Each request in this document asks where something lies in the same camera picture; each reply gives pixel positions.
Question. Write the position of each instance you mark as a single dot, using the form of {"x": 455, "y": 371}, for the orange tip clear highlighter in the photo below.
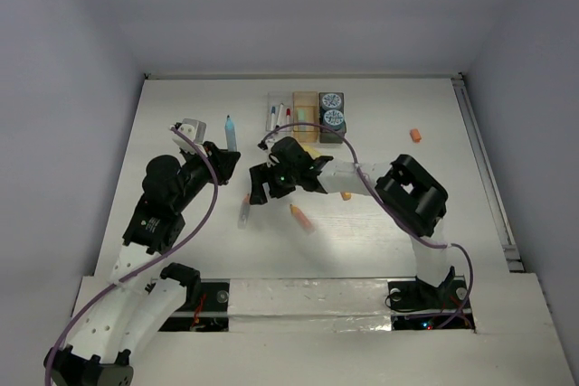
{"x": 244, "y": 212}

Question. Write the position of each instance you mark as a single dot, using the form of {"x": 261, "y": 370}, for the orange pink highlighter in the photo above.
{"x": 301, "y": 219}

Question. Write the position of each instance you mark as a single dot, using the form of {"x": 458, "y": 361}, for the blue tape roll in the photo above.
{"x": 331, "y": 100}
{"x": 334, "y": 119}

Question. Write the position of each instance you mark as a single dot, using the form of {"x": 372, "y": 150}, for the blue tape roll back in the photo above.
{"x": 331, "y": 100}

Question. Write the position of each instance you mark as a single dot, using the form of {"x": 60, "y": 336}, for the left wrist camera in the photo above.
{"x": 189, "y": 130}

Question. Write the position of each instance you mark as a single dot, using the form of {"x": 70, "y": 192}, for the dark grey plastic container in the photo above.
{"x": 328, "y": 135}

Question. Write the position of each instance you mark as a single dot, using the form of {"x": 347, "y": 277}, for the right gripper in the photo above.
{"x": 262, "y": 174}

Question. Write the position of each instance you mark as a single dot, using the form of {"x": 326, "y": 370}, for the blue tape roll front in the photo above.
{"x": 334, "y": 119}

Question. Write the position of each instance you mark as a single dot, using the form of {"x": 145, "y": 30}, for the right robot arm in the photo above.
{"x": 404, "y": 189}

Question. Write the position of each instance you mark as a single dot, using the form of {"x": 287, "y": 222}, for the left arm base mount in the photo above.
{"x": 208, "y": 314}

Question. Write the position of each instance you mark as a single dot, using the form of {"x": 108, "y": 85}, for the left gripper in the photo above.
{"x": 223, "y": 161}

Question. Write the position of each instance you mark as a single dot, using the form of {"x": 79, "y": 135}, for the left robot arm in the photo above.
{"x": 101, "y": 343}

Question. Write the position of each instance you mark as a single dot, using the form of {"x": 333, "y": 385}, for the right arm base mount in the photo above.
{"x": 417, "y": 306}

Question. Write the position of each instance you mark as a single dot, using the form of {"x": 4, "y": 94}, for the black capped white pen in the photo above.
{"x": 281, "y": 115}

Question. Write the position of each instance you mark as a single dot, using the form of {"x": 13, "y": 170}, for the green highlighter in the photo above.
{"x": 302, "y": 116}

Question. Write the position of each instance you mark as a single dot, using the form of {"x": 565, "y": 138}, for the small orange cap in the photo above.
{"x": 415, "y": 135}

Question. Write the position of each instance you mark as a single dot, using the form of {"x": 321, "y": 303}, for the blue capped white pen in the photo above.
{"x": 273, "y": 117}

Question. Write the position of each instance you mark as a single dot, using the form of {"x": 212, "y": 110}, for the yellow highlighter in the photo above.
{"x": 313, "y": 152}

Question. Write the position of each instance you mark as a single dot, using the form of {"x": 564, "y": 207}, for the blue highlighter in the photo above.
{"x": 230, "y": 134}

